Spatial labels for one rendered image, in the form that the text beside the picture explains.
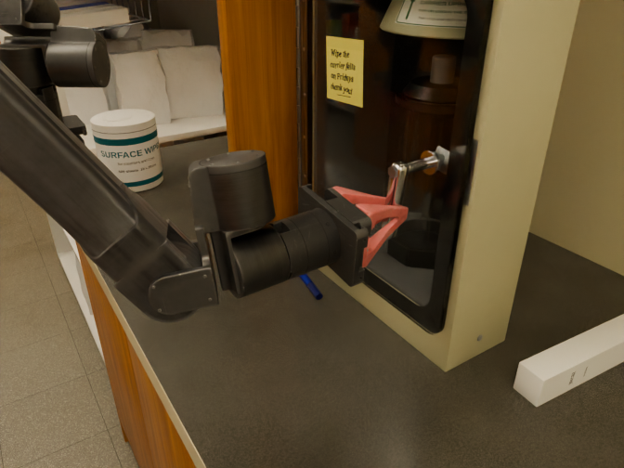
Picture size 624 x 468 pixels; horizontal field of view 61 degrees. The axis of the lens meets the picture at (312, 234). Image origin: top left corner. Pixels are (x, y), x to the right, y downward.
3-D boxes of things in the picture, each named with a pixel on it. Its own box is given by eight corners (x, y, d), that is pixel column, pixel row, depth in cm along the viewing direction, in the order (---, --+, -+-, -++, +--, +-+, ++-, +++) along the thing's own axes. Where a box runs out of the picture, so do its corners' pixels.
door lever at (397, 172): (424, 232, 59) (409, 221, 61) (441, 155, 54) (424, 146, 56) (388, 245, 57) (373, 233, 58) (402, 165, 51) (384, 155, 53)
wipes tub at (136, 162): (153, 167, 126) (144, 105, 119) (172, 185, 116) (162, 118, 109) (97, 178, 119) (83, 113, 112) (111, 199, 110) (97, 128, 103)
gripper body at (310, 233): (313, 180, 55) (249, 199, 51) (373, 228, 48) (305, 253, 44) (311, 231, 58) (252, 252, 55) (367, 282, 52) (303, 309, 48)
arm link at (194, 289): (158, 279, 52) (153, 318, 44) (129, 165, 48) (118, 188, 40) (277, 253, 54) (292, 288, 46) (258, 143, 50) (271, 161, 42)
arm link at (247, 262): (213, 290, 50) (237, 311, 46) (198, 223, 48) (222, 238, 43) (276, 267, 54) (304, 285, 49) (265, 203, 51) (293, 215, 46)
